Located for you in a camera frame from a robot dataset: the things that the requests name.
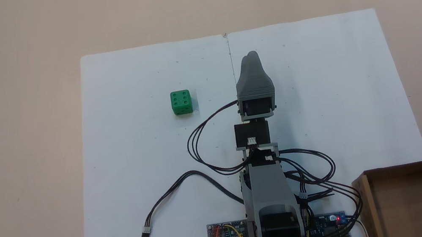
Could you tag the green dice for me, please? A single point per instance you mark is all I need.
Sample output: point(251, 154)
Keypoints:
point(181, 102)

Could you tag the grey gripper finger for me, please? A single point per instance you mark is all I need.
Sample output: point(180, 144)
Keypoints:
point(254, 81)

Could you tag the blue power circuit board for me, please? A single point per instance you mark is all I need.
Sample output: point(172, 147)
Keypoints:
point(329, 223)

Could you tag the white paper sheet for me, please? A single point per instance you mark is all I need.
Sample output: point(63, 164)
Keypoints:
point(339, 92)
point(136, 156)

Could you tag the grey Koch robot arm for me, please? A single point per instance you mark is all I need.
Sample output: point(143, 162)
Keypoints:
point(267, 186)

